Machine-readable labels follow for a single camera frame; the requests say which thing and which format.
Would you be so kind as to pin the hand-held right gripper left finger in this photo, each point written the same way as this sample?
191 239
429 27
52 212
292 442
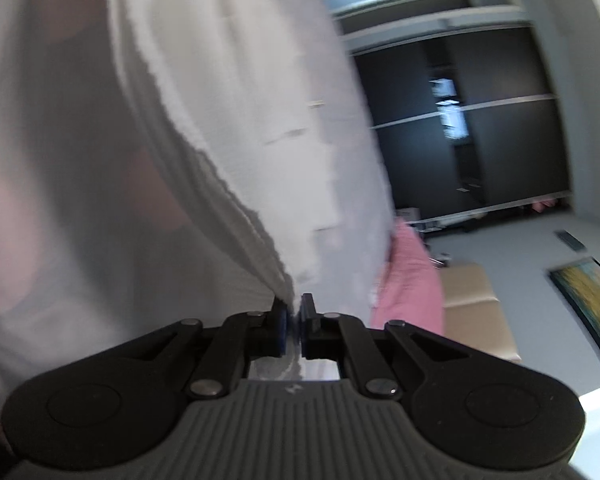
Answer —
280 330

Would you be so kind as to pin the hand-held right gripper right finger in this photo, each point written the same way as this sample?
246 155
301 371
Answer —
307 330

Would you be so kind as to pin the white crinkle shirt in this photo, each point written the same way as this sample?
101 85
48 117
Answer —
230 110

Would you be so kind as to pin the pink pillow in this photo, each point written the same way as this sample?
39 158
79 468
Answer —
410 285

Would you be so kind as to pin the beige padded headboard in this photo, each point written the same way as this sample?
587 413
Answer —
470 310

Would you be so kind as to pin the black sliding wardrobe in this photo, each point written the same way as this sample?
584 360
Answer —
505 150

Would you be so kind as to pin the dark wall fixture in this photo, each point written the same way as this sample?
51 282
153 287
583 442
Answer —
570 240

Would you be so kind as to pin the framed wall painting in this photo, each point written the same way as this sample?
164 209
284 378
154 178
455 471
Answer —
590 295

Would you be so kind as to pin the white door frame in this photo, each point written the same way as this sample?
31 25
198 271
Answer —
405 0

